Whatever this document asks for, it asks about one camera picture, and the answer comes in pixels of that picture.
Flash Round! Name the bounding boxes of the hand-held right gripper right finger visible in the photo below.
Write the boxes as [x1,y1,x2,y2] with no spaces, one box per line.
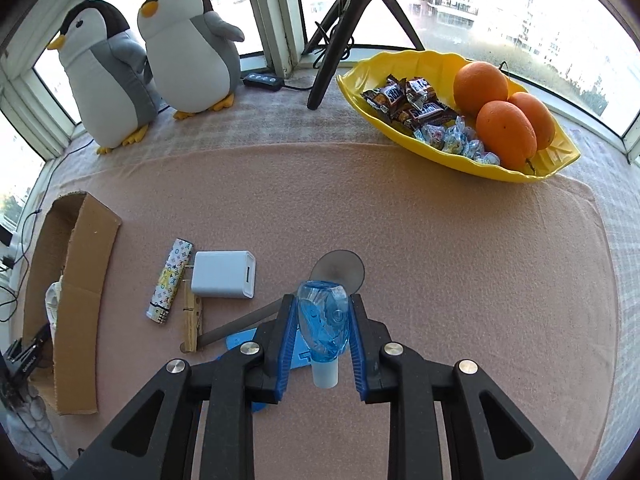
[349,294,583,480]

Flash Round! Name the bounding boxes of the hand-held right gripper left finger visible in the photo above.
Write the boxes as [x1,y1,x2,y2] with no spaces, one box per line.
[60,294,302,480]

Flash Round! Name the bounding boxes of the cardboard box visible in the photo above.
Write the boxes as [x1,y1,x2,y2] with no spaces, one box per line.
[22,191,122,416]

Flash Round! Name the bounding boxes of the white power adapter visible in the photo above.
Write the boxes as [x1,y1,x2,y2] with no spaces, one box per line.
[191,250,257,300]

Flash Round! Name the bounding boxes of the wooden clothespin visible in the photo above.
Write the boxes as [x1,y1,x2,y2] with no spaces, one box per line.
[180,290,206,353]

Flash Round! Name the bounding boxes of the person's left hand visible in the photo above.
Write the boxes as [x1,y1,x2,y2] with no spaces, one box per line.
[0,387,68,476]

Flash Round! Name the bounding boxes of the blue plastic ruler card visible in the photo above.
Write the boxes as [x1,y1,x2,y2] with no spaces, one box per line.
[216,327,313,413]

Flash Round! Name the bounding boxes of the grey round-headed stick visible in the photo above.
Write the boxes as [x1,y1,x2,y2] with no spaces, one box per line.
[197,250,366,348]

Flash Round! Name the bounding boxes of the pink blanket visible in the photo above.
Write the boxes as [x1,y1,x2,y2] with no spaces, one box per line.
[15,142,621,480]

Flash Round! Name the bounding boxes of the patterned lighter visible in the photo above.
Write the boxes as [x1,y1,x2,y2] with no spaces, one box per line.
[146,238,193,326]

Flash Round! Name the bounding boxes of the clear wrapped candies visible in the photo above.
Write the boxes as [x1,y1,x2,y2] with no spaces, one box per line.
[412,116,502,166]

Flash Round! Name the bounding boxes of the checked cloth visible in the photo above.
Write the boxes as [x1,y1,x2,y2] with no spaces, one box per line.
[40,45,640,480]

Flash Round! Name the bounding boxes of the yellow leaf-shaped bowl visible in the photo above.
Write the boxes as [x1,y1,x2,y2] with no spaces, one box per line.
[336,50,581,183]

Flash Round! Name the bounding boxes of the brown chocolate bar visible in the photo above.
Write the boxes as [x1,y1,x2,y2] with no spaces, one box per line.
[400,101,458,128]
[404,77,436,103]
[362,76,407,116]

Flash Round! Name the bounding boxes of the large penguin plush toy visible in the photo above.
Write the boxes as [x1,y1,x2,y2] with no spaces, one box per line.
[47,0,163,155]

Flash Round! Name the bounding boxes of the orange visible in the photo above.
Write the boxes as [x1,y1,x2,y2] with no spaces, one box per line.
[476,100,537,171]
[507,91,557,150]
[453,61,509,117]

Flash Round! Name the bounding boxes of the small penguin plush toy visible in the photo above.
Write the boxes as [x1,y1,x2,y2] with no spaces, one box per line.
[137,0,246,121]

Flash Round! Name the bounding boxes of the black tripod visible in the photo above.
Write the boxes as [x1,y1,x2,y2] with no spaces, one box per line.
[302,0,426,111]

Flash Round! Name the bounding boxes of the black inline switch remote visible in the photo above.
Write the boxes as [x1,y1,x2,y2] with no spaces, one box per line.
[242,72,283,92]

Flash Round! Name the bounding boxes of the white window frame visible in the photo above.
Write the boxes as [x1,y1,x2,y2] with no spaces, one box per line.
[0,0,640,171]

